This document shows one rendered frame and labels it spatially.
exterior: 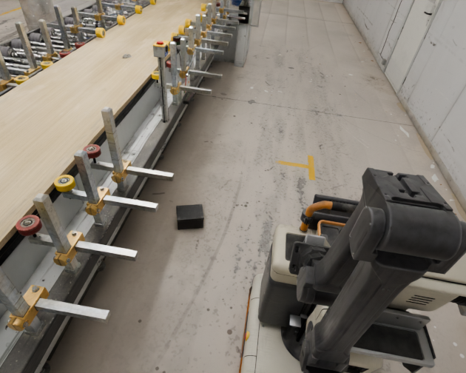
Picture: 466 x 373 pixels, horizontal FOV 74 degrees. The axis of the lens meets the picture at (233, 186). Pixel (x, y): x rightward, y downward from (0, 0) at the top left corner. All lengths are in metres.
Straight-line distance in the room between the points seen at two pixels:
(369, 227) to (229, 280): 1.84
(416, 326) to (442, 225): 0.67
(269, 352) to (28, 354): 1.01
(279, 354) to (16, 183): 1.43
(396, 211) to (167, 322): 1.78
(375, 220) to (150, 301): 1.84
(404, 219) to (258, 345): 1.39
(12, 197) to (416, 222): 1.45
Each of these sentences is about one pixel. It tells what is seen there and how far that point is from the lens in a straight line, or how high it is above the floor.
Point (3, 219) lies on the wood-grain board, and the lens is 1.47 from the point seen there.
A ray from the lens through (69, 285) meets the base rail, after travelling 1.43.
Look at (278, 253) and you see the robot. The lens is 1.32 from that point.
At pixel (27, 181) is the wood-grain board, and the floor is 0.90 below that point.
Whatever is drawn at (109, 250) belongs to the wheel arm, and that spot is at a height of 0.82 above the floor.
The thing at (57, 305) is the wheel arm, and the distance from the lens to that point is 1.24.
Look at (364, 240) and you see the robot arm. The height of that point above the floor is 1.59.
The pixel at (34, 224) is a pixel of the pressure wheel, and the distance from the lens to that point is 1.39.
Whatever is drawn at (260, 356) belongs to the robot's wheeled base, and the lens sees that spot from 1.69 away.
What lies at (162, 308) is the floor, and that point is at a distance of 2.08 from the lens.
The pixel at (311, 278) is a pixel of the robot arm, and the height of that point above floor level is 1.29.
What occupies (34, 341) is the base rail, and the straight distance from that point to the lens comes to 1.36.
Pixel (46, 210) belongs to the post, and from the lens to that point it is 1.18.
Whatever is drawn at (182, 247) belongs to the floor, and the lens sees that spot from 2.31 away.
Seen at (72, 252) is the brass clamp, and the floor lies 0.82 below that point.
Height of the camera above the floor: 1.85
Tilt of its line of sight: 42 degrees down
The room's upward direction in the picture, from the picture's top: 7 degrees clockwise
